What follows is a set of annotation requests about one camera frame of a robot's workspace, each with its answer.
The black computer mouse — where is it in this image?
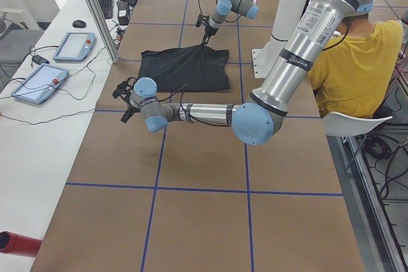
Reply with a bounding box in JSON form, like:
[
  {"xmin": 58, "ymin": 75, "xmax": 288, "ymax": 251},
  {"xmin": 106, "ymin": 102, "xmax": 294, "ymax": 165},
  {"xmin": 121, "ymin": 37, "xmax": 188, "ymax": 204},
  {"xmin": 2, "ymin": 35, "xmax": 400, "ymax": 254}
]
[{"xmin": 72, "ymin": 20, "xmax": 87, "ymax": 29}]

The grey office chair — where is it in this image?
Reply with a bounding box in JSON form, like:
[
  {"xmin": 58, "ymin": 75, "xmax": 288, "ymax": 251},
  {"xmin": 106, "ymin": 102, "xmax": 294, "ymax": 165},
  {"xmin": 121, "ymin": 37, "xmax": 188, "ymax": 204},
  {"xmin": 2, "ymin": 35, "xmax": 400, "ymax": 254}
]
[{"xmin": 1, "ymin": 8, "xmax": 45, "ymax": 67}]

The person in yellow shirt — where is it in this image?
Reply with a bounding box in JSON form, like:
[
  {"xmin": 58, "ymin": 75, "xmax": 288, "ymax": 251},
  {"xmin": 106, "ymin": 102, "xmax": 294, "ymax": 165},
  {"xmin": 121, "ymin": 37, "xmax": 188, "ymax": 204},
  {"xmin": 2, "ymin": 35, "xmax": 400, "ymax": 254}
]
[{"xmin": 308, "ymin": 14, "xmax": 404, "ymax": 118}]

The black box with label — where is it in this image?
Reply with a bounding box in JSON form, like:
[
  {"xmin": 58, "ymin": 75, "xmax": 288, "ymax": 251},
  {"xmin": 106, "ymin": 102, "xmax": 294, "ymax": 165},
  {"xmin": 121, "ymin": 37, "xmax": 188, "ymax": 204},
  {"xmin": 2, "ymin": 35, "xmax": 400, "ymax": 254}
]
[{"xmin": 117, "ymin": 1, "xmax": 130, "ymax": 25}]

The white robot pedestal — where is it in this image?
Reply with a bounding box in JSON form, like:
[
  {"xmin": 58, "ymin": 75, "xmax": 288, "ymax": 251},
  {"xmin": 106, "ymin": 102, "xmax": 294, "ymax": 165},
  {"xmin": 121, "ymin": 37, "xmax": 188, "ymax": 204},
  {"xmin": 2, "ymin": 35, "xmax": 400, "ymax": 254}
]
[{"xmin": 252, "ymin": 0, "xmax": 309, "ymax": 78}]

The black keyboard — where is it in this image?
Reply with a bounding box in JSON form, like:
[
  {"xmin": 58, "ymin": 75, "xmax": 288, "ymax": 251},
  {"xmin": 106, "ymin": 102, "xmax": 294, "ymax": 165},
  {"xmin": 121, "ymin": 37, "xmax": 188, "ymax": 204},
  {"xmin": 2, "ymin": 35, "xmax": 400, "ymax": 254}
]
[{"xmin": 98, "ymin": 0, "xmax": 113, "ymax": 19}]

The far teach pendant tablet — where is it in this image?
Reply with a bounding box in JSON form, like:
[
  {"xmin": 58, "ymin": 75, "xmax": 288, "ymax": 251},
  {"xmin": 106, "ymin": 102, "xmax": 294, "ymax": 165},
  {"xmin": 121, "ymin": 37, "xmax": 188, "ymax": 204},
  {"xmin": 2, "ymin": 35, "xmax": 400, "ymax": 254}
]
[{"xmin": 53, "ymin": 32, "xmax": 96, "ymax": 62}]

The near teach pendant tablet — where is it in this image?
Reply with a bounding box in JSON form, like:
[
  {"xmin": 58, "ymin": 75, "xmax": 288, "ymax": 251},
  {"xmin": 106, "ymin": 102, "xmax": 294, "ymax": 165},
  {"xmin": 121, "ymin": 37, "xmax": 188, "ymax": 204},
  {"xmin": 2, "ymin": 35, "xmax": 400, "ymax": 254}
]
[{"xmin": 11, "ymin": 63, "xmax": 69, "ymax": 104}]

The aluminium frame post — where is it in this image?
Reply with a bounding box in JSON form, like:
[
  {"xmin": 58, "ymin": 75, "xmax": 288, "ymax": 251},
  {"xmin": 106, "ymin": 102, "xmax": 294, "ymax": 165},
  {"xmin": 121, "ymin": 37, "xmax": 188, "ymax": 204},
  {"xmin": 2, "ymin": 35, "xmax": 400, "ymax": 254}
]
[{"xmin": 85, "ymin": 0, "xmax": 119, "ymax": 64}]

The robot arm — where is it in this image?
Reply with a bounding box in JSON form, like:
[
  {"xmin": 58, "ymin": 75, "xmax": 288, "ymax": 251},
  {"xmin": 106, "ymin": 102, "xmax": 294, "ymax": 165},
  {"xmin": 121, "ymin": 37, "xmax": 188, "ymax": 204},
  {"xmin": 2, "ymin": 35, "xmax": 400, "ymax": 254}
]
[
  {"xmin": 121, "ymin": 0, "xmax": 373, "ymax": 145},
  {"xmin": 196, "ymin": 0, "xmax": 259, "ymax": 45}
]

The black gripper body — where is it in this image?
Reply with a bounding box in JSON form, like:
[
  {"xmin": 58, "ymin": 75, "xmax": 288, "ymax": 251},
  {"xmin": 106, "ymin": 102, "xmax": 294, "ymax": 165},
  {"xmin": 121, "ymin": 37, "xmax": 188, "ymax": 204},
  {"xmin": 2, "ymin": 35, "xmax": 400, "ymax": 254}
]
[
  {"xmin": 127, "ymin": 92, "xmax": 140, "ymax": 113},
  {"xmin": 205, "ymin": 23, "xmax": 219, "ymax": 36}
]

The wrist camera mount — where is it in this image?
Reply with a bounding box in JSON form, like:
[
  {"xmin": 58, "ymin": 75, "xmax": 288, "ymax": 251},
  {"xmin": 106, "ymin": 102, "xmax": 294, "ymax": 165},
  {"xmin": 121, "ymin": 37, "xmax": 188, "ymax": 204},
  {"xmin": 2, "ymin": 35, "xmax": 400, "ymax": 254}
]
[
  {"xmin": 196, "ymin": 13, "xmax": 209, "ymax": 27},
  {"xmin": 112, "ymin": 76, "xmax": 137, "ymax": 102}
]

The black printed t-shirt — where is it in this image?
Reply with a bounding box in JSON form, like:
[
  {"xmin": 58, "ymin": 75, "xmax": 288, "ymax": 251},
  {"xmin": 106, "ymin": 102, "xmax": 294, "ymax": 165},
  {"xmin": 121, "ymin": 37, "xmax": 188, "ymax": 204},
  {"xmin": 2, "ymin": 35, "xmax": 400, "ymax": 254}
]
[{"xmin": 138, "ymin": 45, "xmax": 230, "ymax": 92}]

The black power adapter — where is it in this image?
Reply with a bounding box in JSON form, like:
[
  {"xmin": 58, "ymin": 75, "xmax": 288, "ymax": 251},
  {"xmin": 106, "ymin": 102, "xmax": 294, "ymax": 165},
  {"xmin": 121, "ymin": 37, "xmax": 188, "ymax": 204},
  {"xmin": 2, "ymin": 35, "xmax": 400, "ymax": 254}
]
[{"xmin": 32, "ymin": 55, "xmax": 49, "ymax": 65}]

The white plastic chair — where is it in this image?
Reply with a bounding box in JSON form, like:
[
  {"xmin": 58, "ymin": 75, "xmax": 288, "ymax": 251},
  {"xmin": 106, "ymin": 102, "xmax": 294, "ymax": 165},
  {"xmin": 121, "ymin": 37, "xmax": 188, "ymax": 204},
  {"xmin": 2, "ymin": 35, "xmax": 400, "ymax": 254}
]
[{"xmin": 322, "ymin": 111, "xmax": 393, "ymax": 137}]

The red cylinder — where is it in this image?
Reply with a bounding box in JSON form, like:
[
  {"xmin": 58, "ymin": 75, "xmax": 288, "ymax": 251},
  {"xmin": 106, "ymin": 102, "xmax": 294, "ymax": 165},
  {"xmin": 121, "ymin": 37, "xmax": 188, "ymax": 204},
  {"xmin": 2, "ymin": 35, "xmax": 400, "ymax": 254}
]
[{"xmin": 1, "ymin": 231, "xmax": 43, "ymax": 257}]

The teach pendant tablet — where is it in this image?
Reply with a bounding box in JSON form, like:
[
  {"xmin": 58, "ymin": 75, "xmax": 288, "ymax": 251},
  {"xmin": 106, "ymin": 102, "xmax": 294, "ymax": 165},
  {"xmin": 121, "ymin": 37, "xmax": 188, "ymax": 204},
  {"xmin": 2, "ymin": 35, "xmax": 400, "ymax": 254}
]
[
  {"xmin": 11, "ymin": 63, "xmax": 69, "ymax": 104},
  {"xmin": 53, "ymin": 32, "xmax": 96, "ymax": 62}
]

